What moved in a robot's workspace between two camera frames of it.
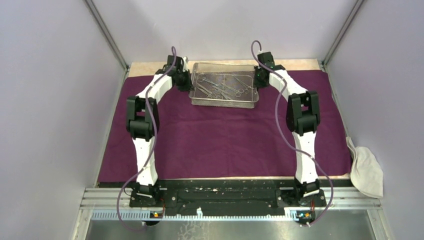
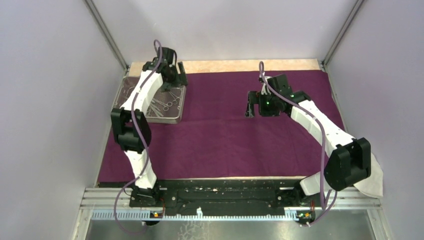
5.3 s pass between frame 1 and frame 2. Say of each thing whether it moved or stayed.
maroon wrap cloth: stayed
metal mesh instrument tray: moved
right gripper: moved
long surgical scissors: moved
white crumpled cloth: stayed
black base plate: stayed
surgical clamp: moved
